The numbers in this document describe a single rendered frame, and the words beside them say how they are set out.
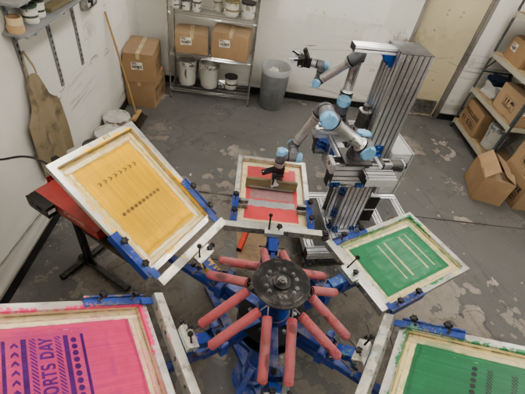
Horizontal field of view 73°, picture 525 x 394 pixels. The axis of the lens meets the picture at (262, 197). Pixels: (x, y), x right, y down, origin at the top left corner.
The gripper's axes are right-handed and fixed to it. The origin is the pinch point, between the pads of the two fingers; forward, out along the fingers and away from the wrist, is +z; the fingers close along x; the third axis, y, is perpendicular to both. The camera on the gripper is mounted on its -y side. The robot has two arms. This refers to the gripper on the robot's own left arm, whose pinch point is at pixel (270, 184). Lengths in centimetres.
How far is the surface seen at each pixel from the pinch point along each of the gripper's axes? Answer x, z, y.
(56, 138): 54, 28, -192
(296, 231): -50, -5, 17
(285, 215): -26.8, 4.4, 12.0
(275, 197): -8.5, 4.6, 4.4
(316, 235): -51, -5, 31
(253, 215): -30.4, 5.1, -12.0
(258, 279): -108, -31, -12
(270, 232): -56, -8, -2
